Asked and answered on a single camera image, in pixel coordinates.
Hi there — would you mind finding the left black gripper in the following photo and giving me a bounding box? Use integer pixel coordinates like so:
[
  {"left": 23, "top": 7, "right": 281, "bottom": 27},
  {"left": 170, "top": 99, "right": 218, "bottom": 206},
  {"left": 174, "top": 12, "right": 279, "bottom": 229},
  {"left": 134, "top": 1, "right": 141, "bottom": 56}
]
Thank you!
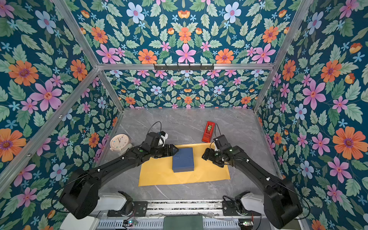
[{"left": 149, "top": 144, "right": 180, "bottom": 158}]

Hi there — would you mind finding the red tape dispenser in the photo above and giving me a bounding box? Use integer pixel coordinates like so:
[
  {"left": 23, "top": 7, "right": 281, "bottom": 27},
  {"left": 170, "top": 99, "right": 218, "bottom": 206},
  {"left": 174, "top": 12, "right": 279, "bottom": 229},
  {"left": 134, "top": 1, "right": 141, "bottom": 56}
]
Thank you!
[{"left": 202, "top": 121, "right": 216, "bottom": 143}]

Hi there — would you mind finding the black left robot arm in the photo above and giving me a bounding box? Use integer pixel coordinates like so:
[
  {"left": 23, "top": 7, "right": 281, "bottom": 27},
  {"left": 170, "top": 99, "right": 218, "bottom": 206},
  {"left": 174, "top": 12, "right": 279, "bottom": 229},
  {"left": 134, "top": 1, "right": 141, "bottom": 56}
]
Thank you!
[{"left": 59, "top": 131, "right": 179, "bottom": 219}]

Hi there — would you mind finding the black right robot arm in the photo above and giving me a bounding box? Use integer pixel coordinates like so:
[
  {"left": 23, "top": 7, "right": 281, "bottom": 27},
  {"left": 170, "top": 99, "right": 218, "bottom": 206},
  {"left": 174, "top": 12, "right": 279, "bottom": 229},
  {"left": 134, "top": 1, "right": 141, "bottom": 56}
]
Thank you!
[{"left": 202, "top": 135, "right": 303, "bottom": 229}]

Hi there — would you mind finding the white box bottom left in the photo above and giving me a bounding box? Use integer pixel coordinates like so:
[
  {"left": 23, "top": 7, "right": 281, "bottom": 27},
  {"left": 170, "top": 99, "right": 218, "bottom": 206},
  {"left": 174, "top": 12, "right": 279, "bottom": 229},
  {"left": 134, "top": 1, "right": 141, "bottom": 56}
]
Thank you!
[{"left": 59, "top": 214, "right": 100, "bottom": 230}]

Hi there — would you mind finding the green centre box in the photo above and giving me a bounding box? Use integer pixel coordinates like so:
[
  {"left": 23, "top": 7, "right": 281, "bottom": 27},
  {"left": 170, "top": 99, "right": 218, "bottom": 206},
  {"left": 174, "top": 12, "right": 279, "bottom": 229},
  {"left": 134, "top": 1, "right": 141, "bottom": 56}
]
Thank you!
[{"left": 163, "top": 215, "right": 204, "bottom": 230}]

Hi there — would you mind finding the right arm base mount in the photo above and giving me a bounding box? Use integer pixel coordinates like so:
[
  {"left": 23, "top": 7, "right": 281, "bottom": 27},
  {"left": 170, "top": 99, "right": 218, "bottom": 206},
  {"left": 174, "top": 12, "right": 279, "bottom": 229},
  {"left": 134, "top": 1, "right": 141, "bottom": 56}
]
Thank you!
[{"left": 222, "top": 191, "right": 265, "bottom": 216}]

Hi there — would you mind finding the blue gift box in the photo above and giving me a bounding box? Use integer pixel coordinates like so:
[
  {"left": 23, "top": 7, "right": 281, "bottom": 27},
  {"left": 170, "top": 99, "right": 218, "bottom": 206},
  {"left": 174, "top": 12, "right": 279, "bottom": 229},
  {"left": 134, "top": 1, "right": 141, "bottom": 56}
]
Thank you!
[{"left": 172, "top": 148, "right": 195, "bottom": 173}]

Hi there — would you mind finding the round white analog clock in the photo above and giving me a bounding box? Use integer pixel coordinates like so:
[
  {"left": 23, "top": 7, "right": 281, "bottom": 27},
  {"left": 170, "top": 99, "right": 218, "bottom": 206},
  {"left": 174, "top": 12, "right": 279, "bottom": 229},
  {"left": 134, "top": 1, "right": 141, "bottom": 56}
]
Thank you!
[{"left": 110, "top": 134, "right": 130, "bottom": 152}]

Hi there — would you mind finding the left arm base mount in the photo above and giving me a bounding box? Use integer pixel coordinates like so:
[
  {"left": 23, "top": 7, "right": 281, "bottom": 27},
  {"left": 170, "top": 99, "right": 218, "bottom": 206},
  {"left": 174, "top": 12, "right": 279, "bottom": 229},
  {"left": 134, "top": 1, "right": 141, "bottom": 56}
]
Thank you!
[{"left": 107, "top": 191, "right": 148, "bottom": 217}]

